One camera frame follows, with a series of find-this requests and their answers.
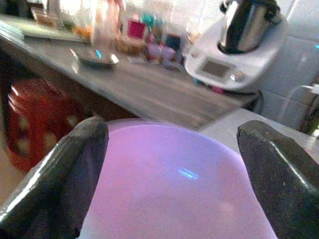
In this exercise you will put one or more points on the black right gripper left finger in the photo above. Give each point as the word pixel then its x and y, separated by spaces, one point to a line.
pixel 49 184

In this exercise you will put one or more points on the clear tall bottle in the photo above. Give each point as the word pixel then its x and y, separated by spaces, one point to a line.
pixel 106 25

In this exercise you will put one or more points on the teal topped bottle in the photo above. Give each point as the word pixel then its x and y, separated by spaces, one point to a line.
pixel 149 21

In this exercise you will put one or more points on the dark blue jar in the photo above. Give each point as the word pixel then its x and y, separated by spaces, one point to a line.
pixel 173 41

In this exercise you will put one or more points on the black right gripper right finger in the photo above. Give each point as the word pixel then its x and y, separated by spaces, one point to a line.
pixel 281 179

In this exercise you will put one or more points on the dark round dish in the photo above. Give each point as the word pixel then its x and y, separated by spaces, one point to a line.
pixel 97 59

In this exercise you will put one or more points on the red plastic stool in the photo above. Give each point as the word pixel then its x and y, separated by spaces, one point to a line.
pixel 37 124

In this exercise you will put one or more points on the magenta box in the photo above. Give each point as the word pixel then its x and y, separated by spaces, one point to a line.
pixel 136 29

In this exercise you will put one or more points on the pink plastic bowl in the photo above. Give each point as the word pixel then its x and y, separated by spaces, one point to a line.
pixel 169 184

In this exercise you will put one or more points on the white kitchen food processor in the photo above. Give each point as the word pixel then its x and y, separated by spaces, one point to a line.
pixel 239 44

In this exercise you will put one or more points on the grey cutting board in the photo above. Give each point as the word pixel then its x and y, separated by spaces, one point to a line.
pixel 49 35

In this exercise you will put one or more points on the purple plastic cup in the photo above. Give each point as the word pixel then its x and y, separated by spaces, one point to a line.
pixel 166 54

